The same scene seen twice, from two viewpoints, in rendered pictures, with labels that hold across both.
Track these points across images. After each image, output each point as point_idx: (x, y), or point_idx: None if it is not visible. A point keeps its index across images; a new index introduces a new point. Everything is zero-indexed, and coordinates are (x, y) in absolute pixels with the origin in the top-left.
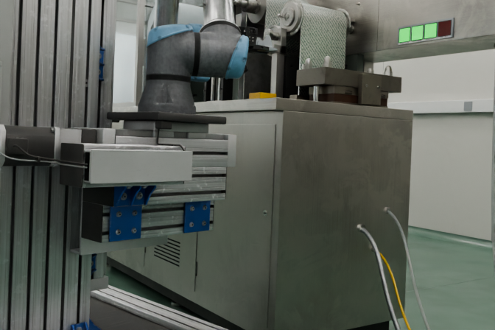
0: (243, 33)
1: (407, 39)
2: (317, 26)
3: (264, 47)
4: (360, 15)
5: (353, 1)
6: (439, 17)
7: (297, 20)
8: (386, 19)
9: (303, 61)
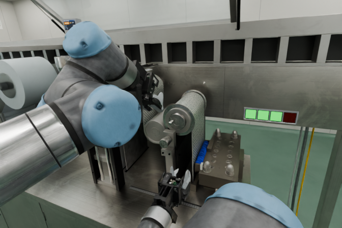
0: (173, 192)
1: (253, 117)
2: (197, 121)
3: (188, 186)
4: (205, 90)
5: (197, 79)
6: (284, 108)
7: (189, 127)
8: (231, 98)
9: (194, 154)
